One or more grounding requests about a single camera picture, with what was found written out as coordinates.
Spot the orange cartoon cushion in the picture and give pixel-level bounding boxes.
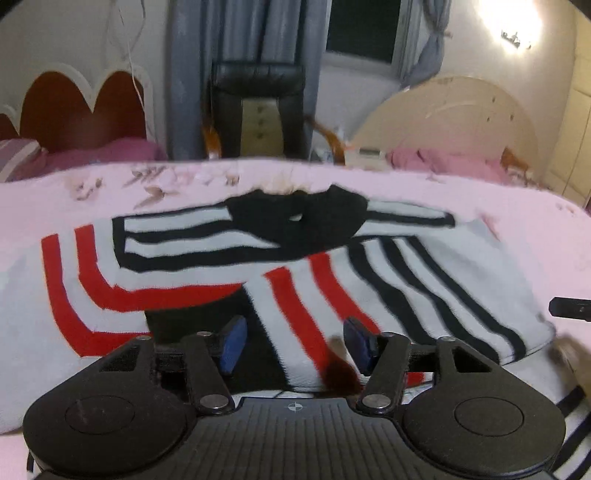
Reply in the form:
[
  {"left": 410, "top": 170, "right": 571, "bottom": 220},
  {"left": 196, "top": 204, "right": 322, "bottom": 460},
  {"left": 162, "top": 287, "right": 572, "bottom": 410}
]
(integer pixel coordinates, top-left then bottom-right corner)
[{"left": 501, "top": 147, "right": 533, "bottom": 183}]

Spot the pink checked pillow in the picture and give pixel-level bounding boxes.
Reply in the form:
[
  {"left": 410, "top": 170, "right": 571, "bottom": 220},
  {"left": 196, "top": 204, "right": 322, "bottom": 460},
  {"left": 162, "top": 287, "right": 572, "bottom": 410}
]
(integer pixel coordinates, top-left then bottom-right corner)
[{"left": 387, "top": 147, "right": 509, "bottom": 183}]

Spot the wall lamp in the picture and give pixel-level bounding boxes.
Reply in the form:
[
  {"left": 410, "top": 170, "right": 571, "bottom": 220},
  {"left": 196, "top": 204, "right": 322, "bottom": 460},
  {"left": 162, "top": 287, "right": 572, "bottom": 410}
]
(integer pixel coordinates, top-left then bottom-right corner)
[{"left": 500, "top": 28, "right": 533, "bottom": 51}]

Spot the tied grey curtain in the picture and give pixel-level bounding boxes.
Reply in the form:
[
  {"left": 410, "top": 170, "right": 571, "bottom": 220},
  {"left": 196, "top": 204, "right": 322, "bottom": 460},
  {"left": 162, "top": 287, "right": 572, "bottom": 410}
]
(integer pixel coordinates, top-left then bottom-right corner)
[{"left": 401, "top": 0, "right": 452, "bottom": 89}]

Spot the black leather office chair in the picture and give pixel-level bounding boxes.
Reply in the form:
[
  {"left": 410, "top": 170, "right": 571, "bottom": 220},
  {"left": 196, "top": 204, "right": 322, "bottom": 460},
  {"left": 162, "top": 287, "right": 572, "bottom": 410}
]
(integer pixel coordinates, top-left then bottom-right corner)
[{"left": 202, "top": 61, "right": 347, "bottom": 164}]

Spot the cream wardrobe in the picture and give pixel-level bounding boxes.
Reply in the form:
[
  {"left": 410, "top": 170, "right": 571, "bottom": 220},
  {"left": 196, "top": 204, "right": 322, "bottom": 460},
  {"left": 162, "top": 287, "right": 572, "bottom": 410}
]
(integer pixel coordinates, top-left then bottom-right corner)
[{"left": 544, "top": 18, "right": 591, "bottom": 210}]

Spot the wide grey curtain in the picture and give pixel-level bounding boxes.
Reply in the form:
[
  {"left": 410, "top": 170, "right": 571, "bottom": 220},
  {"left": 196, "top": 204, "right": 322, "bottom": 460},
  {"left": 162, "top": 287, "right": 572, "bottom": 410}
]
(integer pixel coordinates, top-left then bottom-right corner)
[{"left": 165, "top": 0, "right": 324, "bottom": 161}]

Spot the dark window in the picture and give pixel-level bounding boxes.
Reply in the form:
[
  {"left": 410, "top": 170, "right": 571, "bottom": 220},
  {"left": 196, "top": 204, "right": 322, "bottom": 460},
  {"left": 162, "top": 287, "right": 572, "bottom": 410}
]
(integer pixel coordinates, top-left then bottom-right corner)
[{"left": 325, "top": 0, "right": 403, "bottom": 65}]

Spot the striped knit sweater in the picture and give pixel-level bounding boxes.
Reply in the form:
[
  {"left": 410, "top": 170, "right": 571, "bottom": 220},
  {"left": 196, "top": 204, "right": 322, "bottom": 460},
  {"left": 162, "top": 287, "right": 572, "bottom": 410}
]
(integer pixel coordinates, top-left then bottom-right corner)
[{"left": 0, "top": 185, "right": 591, "bottom": 480}]

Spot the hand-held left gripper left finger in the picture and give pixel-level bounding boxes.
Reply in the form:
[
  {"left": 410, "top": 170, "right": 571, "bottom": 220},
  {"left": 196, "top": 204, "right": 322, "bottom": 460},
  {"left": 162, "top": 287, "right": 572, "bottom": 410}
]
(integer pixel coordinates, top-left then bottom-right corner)
[{"left": 97, "top": 316, "right": 249, "bottom": 415}]

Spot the cream round headboard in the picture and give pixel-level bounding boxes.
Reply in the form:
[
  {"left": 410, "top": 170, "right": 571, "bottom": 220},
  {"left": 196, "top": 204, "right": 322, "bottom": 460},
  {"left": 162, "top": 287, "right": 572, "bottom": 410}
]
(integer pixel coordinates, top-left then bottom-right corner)
[{"left": 352, "top": 76, "right": 541, "bottom": 186}]

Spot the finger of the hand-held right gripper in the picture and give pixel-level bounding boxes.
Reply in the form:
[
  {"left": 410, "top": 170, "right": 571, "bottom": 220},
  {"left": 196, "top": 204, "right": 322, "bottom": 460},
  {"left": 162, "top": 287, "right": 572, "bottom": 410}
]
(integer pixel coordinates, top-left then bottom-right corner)
[{"left": 548, "top": 296, "right": 591, "bottom": 322}]

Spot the pink floral bedsheet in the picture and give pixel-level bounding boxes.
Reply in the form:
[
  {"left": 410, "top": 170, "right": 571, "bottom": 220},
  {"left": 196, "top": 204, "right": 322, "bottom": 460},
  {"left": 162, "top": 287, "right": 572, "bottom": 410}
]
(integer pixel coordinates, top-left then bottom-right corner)
[{"left": 0, "top": 159, "right": 591, "bottom": 480}]

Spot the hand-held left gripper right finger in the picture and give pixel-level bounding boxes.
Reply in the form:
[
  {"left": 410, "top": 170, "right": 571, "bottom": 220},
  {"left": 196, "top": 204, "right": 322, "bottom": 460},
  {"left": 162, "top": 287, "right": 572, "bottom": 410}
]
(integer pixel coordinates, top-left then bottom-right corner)
[{"left": 343, "top": 316, "right": 492, "bottom": 415}]

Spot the red scalloped headboard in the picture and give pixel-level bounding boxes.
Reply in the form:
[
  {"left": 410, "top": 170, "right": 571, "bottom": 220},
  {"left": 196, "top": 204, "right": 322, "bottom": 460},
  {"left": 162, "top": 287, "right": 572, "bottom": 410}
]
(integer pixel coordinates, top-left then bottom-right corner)
[{"left": 0, "top": 62, "right": 155, "bottom": 154}]

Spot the white hanging cord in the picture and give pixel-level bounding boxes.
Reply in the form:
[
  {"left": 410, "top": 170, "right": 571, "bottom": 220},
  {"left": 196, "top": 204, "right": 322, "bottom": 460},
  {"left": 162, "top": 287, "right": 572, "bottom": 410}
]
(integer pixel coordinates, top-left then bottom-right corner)
[{"left": 105, "top": 0, "right": 155, "bottom": 141}]

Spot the striped purple pillow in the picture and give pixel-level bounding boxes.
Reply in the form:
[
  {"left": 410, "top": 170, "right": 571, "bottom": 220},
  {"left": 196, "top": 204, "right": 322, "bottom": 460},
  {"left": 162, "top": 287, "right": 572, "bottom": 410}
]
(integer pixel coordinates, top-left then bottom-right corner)
[{"left": 0, "top": 138, "right": 45, "bottom": 183}]

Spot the magenta pillow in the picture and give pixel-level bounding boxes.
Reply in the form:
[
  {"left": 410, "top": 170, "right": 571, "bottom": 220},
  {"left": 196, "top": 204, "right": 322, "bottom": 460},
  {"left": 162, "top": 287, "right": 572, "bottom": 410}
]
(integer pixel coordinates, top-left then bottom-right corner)
[{"left": 28, "top": 137, "right": 168, "bottom": 175}]

